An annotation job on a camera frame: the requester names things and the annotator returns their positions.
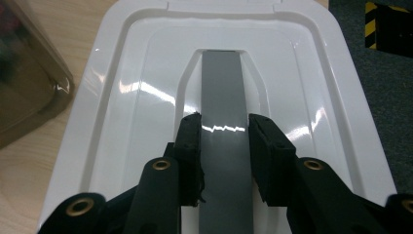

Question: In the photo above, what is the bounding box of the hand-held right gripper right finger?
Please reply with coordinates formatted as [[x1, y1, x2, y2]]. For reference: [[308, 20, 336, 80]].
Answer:
[[247, 112, 298, 208]]

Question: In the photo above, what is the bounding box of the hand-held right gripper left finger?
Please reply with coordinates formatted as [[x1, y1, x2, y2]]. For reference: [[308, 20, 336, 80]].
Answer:
[[173, 111, 207, 208]]

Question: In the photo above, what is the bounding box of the white lid with grey handle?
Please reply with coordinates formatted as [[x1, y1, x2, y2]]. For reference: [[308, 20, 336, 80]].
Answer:
[[37, 0, 398, 234]]

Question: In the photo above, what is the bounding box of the clear brown plastic storage box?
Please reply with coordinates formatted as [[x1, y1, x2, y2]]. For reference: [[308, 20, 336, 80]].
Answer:
[[0, 0, 75, 150]]

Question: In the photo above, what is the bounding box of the black yellow striped base plate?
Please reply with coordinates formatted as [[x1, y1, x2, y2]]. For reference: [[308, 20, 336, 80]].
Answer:
[[364, 1, 413, 59]]

